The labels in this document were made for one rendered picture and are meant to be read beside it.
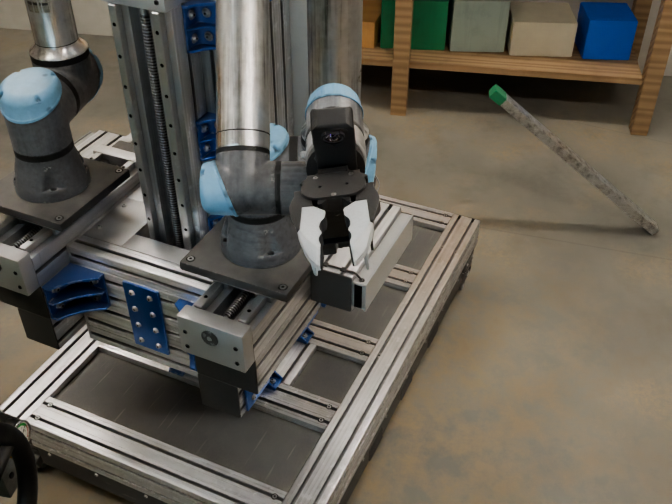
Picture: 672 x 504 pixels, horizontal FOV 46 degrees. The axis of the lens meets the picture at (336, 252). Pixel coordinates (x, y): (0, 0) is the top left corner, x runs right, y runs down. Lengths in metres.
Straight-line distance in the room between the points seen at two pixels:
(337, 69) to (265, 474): 0.99
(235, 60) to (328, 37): 0.19
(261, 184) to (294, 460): 0.97
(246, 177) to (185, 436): 1.02
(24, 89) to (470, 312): 1.55
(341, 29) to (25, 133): 0.69
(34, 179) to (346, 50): 0.73
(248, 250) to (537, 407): 1.18
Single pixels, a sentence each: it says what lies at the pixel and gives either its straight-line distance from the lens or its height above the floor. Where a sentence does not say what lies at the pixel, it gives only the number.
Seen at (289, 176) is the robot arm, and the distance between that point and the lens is 1.07.
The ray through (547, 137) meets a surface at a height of 0.37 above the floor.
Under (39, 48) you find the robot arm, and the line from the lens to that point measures 1.73.
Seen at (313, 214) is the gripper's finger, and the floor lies 1.24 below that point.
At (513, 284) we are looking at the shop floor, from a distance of 2.73.
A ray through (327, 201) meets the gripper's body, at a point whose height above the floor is 1.24.
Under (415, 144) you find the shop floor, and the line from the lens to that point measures 3.43.
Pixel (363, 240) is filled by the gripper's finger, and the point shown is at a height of 1.24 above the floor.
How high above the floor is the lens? 1.72
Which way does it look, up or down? 38 degrees down
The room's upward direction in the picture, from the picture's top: straight up
